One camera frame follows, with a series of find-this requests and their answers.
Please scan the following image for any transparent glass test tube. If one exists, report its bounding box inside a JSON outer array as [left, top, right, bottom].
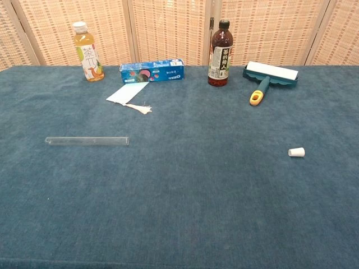
[[44, 136, 130, 146]]

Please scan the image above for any small white cap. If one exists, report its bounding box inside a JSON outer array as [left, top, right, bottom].
[[288, 147, 306, 158]]

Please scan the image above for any blue table cloth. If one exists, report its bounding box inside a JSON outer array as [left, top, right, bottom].
[[0, 65, 359, 269]]

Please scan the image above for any dark tea bottle black cap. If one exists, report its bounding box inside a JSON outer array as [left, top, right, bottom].
[[207, 19, 234, 87]]

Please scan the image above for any woven bamboo screen panel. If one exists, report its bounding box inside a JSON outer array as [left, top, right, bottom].
[[213, 0, 332, 67], [127, 0, 214, 67], [305, 0, 359, 67], [11, 0, 136, 67], [0, 0, 40, 72]]

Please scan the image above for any yellow tea bottle white cap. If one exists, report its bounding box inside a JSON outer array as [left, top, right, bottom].
[[72, 21, 105, 82]]

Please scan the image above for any teal lint roller yellow handle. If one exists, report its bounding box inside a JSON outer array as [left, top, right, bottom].
[[242, 61, 300, 107]]

